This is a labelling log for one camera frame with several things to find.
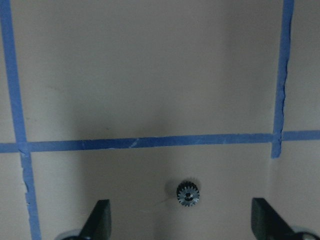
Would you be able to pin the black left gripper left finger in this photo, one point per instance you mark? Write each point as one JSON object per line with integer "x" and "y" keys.
{"x": 98, "y": 225}

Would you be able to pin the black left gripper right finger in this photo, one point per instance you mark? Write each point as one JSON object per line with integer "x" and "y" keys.
{"x": 267, "y": 224}

